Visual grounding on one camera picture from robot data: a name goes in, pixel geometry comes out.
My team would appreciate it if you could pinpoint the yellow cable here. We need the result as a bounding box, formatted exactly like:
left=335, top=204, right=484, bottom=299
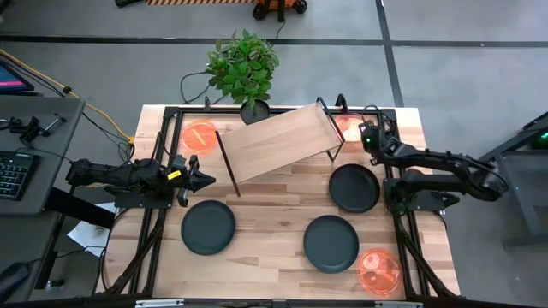
left=0, top=48, right=136, bottom=145

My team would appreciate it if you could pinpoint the green potted plant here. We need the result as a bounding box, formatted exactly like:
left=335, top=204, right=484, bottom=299
left=204, top=28, right=281, bottom=127

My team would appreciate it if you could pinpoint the black wheeled cart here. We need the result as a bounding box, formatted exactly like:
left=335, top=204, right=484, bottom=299
left=252, top=0, right=308, bottom=22

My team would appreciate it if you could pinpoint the black clamp tool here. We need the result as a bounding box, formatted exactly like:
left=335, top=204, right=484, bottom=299
left=0, top=113, right=69, bottom=145

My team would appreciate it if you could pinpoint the dark round plate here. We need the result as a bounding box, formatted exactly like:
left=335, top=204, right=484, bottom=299
left=328, top=163, right=382, bottom=214
left=180, top=199, right=237, bottom=257
left=302, top=214, right=360, bottom=275

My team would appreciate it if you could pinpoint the wooden shelf with black legs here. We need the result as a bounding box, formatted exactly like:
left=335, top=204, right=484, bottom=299
left=215, top=96, right=347, bottom=198

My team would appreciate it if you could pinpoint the grey desk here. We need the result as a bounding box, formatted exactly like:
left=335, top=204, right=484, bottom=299
left=0, top=94, right=86, bottom=217

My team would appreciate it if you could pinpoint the black desk support beam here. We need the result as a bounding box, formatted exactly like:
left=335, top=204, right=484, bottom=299
left=45, top=187, right=116, bottom=230

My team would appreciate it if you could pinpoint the black rounded object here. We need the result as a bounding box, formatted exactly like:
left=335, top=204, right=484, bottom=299
left=0, top=261, right=31, bottom=303

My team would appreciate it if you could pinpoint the black keyboard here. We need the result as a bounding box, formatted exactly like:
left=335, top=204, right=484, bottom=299
left=0, top=150, right=42, bottom=202

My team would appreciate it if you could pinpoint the white paper sheet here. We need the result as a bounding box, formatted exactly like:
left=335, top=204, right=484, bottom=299
left=67, top=200, right=117, bottom=258

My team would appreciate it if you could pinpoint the yellow black hazard strip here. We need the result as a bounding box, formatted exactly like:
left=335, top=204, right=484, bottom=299
left=145, top=0, right=258, bottom=6

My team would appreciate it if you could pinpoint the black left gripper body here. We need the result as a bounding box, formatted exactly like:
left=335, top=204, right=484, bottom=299
left=169, top=154, right=200, bottom=208

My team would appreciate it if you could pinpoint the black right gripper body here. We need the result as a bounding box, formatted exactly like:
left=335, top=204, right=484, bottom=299
left=359, top=121, right=387, bottom=167

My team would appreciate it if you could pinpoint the silver metal bracket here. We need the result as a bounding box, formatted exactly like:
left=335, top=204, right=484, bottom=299
left=135, top=299, right=185, bottom=308
left=374, top=301, right=424, bottom=308

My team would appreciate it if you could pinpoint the black metal rig frame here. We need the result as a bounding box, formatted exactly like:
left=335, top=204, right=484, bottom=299
left=96, top=92, right=462, bottom=301

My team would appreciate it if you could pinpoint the computer monitor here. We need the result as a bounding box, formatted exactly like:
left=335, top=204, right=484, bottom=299
left=0, top=59, right=35, bottom=93

